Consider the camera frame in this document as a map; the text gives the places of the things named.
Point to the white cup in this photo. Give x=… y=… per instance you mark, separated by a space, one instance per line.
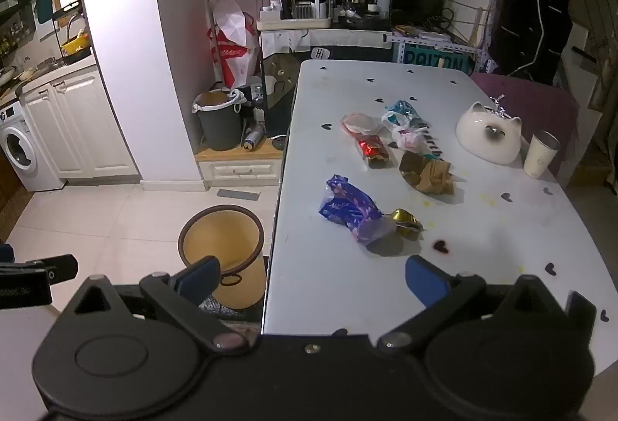
x=540 y=158

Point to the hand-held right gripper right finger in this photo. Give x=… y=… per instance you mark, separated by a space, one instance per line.
x=425 y=280

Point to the purple chair cover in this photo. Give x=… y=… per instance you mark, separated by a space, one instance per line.
x=531 y=97

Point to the white kitchen cabinet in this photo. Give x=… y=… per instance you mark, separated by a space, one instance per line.
x=91 y=126

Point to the beige trash bin brown rim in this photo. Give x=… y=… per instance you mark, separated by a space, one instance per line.
x=231 y=232

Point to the white washing machine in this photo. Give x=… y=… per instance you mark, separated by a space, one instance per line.
x=24 y=146

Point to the black jacket white trim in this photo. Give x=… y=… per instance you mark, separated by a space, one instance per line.
x=531 y=15

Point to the white cat-shaped ceramic jar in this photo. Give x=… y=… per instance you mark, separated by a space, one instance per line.
x=487 y=136

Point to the teal sign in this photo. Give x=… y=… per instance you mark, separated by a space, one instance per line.
x=434 y=60

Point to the white pink plastic bag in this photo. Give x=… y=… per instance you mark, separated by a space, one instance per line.
x=408 y=138

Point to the dark slipper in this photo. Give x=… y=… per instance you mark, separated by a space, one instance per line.
x=280 y=142

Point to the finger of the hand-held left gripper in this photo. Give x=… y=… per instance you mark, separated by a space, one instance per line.
x=58 y=269
x=6 y=253

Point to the red white shopping bag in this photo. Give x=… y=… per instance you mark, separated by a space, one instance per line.
x=234 y=44

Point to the purple snack wrapper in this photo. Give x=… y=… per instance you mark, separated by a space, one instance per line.
x=350 y=208

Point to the red snack packet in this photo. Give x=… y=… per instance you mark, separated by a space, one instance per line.
x=372 y=150

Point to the yellow basket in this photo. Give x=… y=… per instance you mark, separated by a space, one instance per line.
x=76 y=47

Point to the brown paper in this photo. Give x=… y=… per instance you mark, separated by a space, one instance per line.
x=429 y=172

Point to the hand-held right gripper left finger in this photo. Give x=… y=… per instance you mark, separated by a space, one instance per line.
x=198 y=280

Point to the clear red-edged plastic bag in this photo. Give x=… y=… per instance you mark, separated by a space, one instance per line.
x=359 y=124

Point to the gold foil wrapper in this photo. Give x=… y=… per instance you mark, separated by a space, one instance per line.
x=405 y=220

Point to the low white drawer cabinet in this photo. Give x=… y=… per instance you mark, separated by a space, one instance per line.
x=239 y=167

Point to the black bear print cloth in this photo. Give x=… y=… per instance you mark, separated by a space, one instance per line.
x=277 y=97

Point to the spray can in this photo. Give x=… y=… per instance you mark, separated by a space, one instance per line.
x=253 y=138

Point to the grey bin with white bag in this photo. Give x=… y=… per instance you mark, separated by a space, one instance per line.
x=219 y=124

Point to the teal hanging board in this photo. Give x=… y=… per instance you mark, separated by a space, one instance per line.
x=43 y=5

